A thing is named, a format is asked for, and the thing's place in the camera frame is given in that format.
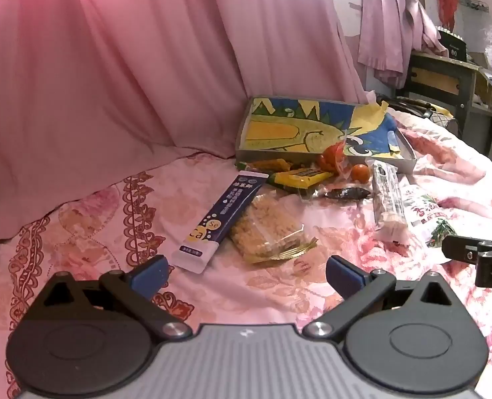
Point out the white green seaweed packet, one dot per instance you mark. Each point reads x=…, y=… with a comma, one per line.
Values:
x=424, y=212

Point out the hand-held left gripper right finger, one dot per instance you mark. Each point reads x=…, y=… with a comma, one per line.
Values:
x=345, y=276

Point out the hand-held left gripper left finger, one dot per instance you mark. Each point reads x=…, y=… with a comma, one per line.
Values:
x=152, y=276

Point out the black quilted bag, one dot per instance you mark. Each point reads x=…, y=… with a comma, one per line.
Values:
x=412, y=106

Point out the yellow snack packet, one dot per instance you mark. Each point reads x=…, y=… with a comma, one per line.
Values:
x=302, y=178

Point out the pink curtain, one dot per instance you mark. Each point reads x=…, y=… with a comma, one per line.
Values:
x=125, y=70

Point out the navy stick packet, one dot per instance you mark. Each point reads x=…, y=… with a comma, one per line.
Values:
x=225, y=216

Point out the black number box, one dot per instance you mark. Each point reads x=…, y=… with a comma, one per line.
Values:
x=451, y=48

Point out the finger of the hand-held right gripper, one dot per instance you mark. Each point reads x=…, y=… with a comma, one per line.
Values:
x=458, y=249

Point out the green stick packet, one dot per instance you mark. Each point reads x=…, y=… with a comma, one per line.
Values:
x=273, y=178

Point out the pink floral bedsheet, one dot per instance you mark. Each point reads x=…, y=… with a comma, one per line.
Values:
x=270, y=284

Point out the lilac hanging cloth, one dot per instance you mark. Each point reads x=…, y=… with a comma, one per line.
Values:
x=387, y=29

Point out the tangerine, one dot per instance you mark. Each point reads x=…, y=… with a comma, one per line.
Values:
x=359, y=172

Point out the grey shallow cardboard box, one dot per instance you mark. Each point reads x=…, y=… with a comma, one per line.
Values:
x=250, y=158

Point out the clear bag of orange fruits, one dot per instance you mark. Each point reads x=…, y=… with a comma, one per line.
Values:
x=333, y=156

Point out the long white cracker packet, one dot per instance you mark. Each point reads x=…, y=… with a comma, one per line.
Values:
x=387, y=199

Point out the clear crispy snack packet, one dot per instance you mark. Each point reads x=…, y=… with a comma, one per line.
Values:
x=262, y=224

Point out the black yellow desk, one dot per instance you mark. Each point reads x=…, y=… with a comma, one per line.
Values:
x=437, y=75

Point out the colourful painted paper sheet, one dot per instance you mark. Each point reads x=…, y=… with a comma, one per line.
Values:
x=279, y=129

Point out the dark date packet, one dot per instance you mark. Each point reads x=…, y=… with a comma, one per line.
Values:
x=345, y=195

